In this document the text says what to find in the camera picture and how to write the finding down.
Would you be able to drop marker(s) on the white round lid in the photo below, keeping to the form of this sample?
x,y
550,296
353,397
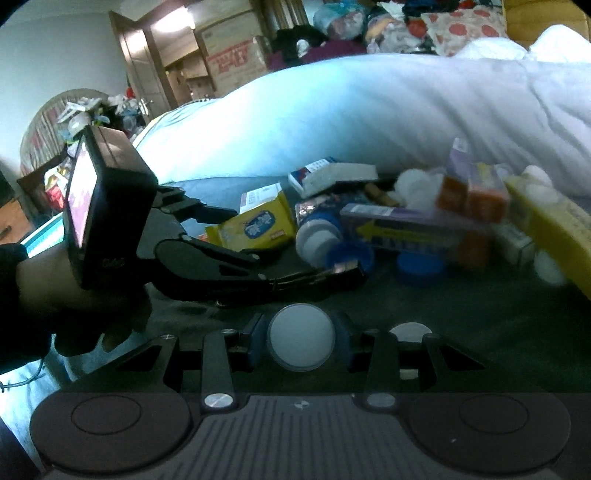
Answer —
x,y
302,339
411,333

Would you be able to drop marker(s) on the brown wooden door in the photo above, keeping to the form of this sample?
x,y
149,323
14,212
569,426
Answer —
x,y
138,60

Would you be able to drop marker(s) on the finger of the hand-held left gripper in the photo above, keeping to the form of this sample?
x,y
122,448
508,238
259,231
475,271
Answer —
x,y
198,210
351,276

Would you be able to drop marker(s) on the light blue plastic basket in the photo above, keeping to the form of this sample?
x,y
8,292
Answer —
x,y
44,236

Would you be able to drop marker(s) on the flat white round lid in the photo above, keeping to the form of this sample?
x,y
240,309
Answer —
x,y
411,333

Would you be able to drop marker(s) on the person's left hand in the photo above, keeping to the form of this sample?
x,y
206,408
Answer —
x,y
92,316

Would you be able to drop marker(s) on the orange and purple box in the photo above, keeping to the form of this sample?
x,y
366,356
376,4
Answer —
x,y
475,189

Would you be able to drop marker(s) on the wooden headboard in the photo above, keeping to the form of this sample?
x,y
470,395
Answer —
x,y
545,18

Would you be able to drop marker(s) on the silver blister pack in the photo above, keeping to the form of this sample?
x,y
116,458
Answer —
x,y
316,203

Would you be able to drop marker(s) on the pile of household clutter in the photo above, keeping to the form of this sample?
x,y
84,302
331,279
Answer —
x,y
55,138

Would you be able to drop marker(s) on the yellow long box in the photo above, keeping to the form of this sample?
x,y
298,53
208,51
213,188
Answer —
x,y
554,226

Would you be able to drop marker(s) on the stack of cardboard boxes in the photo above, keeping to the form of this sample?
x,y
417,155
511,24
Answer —
x,y
231,50

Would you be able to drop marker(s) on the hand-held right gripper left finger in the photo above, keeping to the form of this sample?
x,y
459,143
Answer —
x,y
259,344

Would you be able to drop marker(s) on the pile of clothes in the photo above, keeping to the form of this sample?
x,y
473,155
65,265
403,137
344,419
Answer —
x,y
392,23

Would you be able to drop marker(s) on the white duvet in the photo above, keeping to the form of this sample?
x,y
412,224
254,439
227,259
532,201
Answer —
x,y
369,106

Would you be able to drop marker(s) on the blue red white box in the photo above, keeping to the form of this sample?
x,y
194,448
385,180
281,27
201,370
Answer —
x,y
332,176

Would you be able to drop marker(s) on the blue and white bottle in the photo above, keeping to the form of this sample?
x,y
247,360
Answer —
x,y
318,235

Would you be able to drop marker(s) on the white cotton balls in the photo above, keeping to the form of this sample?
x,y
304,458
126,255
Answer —
x,y
418,187

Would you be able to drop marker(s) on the red dotted pillow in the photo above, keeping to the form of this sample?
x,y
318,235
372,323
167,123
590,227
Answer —
x,y
461,25

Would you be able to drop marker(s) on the blue plastic bag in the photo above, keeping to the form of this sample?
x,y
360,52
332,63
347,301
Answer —
x,y
341,16

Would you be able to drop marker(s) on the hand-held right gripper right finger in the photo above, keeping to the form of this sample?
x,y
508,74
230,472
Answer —
x,y
344,341

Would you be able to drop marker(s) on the purple box with yellow arrow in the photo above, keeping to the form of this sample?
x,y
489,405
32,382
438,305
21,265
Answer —
x,y
406,226

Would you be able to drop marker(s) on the yellow tissue packet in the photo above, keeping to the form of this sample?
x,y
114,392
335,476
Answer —
x,y
258,228

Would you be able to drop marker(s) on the blue round cap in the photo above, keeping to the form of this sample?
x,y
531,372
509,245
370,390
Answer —
x,y
420,268

